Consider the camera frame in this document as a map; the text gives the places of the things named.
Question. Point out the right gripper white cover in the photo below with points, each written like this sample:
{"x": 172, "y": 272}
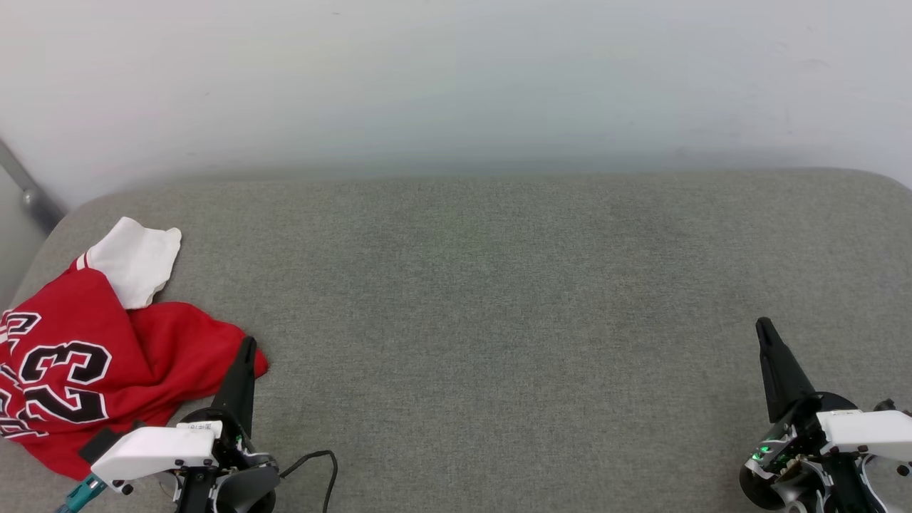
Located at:
{"x": 862, "y": 431}

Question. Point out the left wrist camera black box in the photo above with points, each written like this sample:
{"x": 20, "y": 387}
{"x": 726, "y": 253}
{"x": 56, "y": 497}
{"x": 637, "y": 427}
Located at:
{"x": 100, "y": 443}

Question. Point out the red Bulls basketball jersey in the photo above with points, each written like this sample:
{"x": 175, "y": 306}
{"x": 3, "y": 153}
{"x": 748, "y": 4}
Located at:
{"x": 78, "y": 356}

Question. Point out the grey fabric sofa seat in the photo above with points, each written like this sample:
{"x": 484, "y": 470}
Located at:
{"x": 499, "y": 320}

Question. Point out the grey metal pole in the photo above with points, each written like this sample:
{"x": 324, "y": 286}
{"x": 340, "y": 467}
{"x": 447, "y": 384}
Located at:
{"x": 28, "y": 192}

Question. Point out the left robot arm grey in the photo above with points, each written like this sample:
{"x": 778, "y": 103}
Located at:
{"x": 249, "y": 491}

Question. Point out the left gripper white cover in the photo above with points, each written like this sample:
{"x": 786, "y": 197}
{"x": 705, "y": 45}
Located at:
{"x": 153, "y": 450}

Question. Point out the teal connector of left camera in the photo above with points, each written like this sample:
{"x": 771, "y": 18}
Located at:
{"x": 80, "y": 494}

